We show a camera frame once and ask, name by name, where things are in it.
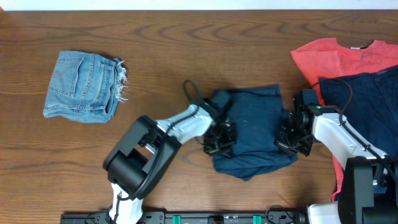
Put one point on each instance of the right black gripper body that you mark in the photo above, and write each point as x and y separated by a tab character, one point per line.
294	139

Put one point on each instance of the dark navy garment in pile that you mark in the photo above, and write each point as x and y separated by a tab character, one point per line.
373	108

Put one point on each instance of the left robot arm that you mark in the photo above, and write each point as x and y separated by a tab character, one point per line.
144	153

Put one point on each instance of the dark navy blue shorts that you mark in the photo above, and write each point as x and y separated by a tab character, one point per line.
257	114

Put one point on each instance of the folded light blue denim shorts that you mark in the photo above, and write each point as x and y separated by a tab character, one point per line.
85	87

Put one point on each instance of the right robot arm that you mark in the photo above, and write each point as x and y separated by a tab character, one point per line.
369	189

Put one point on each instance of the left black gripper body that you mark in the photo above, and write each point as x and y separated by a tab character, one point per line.
219	144

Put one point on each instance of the red orange t-shirt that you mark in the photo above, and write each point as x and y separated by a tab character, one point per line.
326	58

